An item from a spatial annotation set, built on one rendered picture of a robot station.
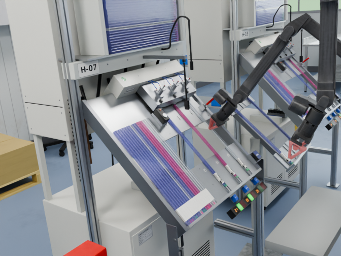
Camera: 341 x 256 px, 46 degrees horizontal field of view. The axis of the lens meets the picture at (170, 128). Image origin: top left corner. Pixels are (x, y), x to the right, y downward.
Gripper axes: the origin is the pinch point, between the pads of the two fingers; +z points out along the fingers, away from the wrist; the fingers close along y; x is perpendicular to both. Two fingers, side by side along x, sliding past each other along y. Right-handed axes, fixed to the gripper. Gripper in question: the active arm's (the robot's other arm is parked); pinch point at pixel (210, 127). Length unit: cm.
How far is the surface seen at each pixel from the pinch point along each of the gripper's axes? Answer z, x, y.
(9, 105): 250, -208, -74
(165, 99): -4.9, -22.3, 20.6
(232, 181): 0.6, 28.7, 14.9
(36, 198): 206, -76, -11
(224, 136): 2.6, 7.1, -8.1
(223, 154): 0.7, 15.4, 5.9
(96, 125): 3, -25, 60
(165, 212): 2, 22, 60
